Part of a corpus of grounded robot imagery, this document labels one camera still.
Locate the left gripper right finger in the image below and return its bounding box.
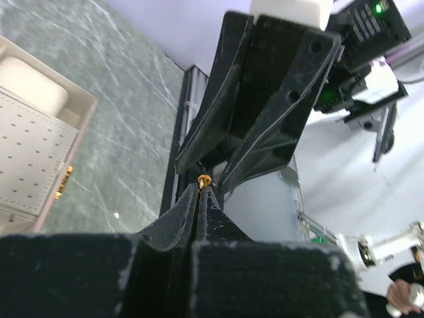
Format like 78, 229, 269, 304
190, 187, 370, 317

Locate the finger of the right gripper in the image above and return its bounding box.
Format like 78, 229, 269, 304
175, 11, 254, 174
217, 26, 341, 193

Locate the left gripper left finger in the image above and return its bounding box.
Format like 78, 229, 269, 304
1, 184, 198, 317

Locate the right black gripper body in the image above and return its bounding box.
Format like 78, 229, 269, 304
231, 1, 411, 138

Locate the small gold ring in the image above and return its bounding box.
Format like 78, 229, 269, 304
196, 174, 213, 194

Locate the pink jewelry box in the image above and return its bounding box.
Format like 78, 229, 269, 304
1, 37, 97, 235

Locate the person hand in background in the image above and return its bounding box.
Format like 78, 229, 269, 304
386, 279, 422, 317

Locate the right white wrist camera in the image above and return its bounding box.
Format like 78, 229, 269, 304
249, 0, 333, 30

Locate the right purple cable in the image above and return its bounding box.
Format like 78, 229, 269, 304
370, 42, 424, 83

